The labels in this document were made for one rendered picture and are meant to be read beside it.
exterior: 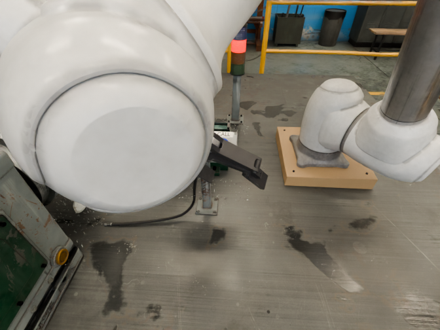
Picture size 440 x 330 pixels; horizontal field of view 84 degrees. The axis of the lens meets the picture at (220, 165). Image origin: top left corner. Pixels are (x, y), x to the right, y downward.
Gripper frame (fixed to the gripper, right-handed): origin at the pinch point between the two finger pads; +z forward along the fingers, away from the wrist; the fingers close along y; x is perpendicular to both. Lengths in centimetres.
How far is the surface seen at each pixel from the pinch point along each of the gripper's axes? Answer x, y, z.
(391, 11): -458, 33, 326
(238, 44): -59, 27, 12
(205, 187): -0.6, 18.8, 12.3
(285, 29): -397, 188, 247
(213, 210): 4.1, 20.6, 20.8
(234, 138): -11.5, 6.1, 3.4
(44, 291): 34.2, 31.6, -11.2
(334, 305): 18.0, -14.9, 31.5
